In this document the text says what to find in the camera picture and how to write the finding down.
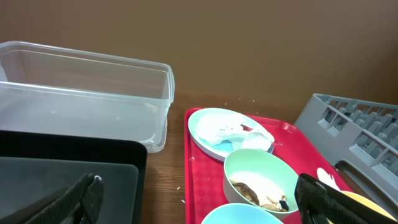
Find clear plastic bin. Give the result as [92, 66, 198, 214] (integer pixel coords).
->
[1, 41, 175, 152]

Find food leftovers with rice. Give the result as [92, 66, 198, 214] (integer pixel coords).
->
[229, 179, 290, 212]

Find light blue plate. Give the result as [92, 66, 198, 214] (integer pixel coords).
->
[188, 108, 273, 161]

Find black tray bin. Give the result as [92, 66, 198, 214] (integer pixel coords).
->
[1, 131, 147, 223]

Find green bowl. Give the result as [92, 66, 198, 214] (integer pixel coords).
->
[223, 149, 298, 220]

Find grey dishwasher rack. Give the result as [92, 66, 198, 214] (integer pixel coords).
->
[294, 93, 397, 217]

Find white napkin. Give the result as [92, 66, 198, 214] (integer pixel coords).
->
[197, 114, 275, 151]

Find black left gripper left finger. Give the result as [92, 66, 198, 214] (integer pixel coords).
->
[22, 174, 104, 224]

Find red snack wrapper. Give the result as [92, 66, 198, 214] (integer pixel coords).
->
[241, 124, 253, 132]

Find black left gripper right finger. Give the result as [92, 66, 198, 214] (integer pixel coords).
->
[294, 173, 397, 224]

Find yellow cup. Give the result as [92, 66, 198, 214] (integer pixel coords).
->
[341, 190, 396, 221]

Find light blue bowl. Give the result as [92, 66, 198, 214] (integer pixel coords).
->
[201, 203, 283, 224]

